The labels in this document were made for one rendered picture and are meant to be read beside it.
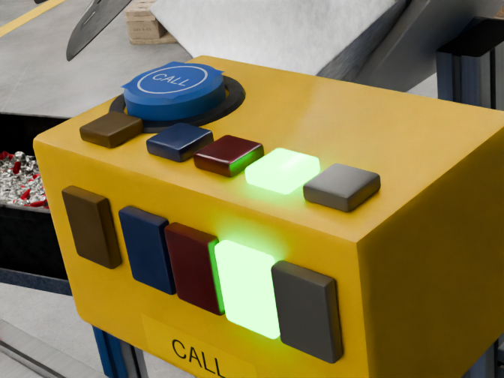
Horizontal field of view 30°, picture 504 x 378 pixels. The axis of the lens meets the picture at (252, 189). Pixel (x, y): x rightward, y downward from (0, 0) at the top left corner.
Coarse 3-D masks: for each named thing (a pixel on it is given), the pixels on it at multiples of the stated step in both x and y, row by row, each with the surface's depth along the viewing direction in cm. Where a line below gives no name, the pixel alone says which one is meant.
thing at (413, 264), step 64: (256, 64) 41; (64, 128) 37; (256, 128) 34; (320, 128) 34; (384, 128) 33; (448, 128) 32; (128, 192) 34; (192, 192) 31; (256, 192) 30; (384, 192) 29; (448, 192) 30; (64, 256) 39; (320, 256) 28; (384, 256) 28; (448, 256) 31; (128, 320) 38; (192, 320) 34; (384, 320) 29; (448, 320) 32
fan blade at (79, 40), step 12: (96, 0) 88; (108, 0) 83; (120, 0) 80; (132, 0) 79; (108, 12) 81; (120, 12) 79; (96, 24) 81; (108, 24) 79; (72, 36) 86; (84, 36) 81; (96, 36) 79; (72, 48) 82; (84, 48) 80
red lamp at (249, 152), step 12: (216, 144) 32; (228, 144) 32; (240, 144) 32; (252, 144) 32; (204, 156) 32; (216, 156) 31; (228, 156) 31; (240, 156) 31; (252, 156) 32; (204, 168) 32; (216, 168) 31; (228, 168) 31; (240, 168) 31
